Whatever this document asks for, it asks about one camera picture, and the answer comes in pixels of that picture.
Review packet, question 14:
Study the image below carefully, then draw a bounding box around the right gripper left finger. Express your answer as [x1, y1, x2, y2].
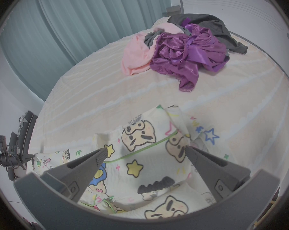
[40, 148, 109, 202]

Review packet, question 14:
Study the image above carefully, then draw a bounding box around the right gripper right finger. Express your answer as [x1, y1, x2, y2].
[185, 145, 251, 203]

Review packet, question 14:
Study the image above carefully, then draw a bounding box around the bed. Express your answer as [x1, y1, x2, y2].
[27, 0, 289, 225]

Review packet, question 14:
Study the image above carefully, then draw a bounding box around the white printed pyjama top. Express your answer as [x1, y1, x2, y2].
[30, 104, 231, 221]

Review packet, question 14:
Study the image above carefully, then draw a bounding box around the purple satin garment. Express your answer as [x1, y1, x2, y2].
[150, 17, 230, 92]

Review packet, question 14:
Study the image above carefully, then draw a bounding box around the pink garment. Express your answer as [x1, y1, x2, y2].
[120, 23, 181, 76]

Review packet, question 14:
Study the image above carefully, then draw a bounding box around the blue-green curtain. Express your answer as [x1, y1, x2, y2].
[0, 0, 171, 102]

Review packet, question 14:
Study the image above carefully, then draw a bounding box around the black garment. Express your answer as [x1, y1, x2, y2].
[167, 13, 248, 55]

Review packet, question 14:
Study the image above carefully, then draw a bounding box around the grey bedside table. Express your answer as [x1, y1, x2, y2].
[166, 5, 181, 17]

